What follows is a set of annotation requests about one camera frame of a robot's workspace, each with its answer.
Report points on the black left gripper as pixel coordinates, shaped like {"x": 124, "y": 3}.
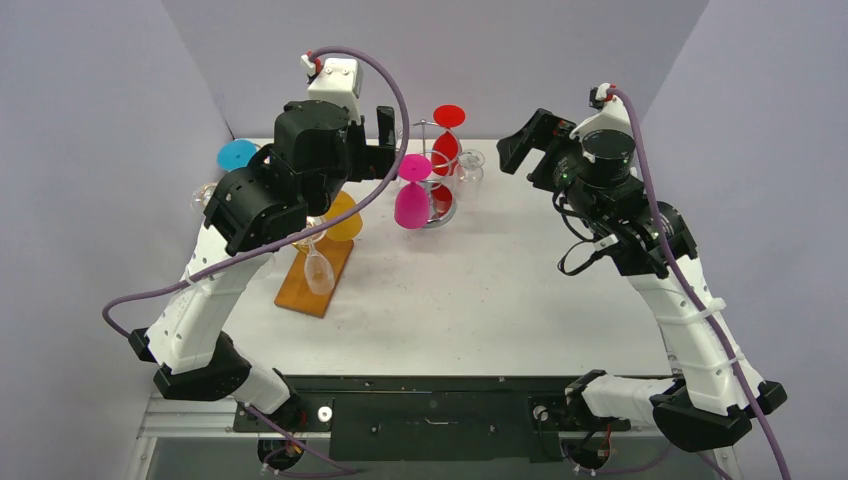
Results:
{"x": 375, "y": 162}

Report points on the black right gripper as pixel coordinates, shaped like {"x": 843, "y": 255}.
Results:
{"x": 544, "y": 155}

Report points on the clear champagne flute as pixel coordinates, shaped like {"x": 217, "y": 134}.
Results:
{"x": 317, "y": 270}

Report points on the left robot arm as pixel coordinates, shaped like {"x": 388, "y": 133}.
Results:
{"x": 318, "y": 147}

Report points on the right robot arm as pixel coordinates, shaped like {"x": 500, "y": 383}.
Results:
{"x": 713, "y": 394}

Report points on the pink wine glass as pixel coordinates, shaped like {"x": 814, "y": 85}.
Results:
{"x": 412, "y": 201}

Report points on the yellow wine glass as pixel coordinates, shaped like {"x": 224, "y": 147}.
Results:
{"x": 349, "y": 228}

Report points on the clear glass on silver rack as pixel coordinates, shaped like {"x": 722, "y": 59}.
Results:
{"x": 470, "y": 166}

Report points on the red wine glass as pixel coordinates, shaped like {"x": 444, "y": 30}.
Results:
{"x": 444, "y": 155}

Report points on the blue wine glass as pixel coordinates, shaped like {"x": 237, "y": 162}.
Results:
{"x": 235, "y": 154}

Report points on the gold rack with wooden base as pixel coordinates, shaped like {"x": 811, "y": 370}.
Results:
{"x": 294, "y": 293}

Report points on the clear glass on gold rack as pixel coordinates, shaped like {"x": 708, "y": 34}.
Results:
{"x": 201, "y": 196}

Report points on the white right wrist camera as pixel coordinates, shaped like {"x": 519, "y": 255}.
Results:
{"x": 611, "y": 114}

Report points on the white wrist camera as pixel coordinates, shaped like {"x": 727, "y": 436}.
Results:
{"x": 611, "y": 114}
{"x": 337, "y": 81}

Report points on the silver wire glass rack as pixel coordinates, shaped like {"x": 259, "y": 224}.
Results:
{"x": 425, "y": 132}

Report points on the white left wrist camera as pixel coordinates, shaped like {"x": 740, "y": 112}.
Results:
{"x": 337, "y": 81}

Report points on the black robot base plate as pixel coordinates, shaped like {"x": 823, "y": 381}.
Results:
{"x": 441, "y": 418}

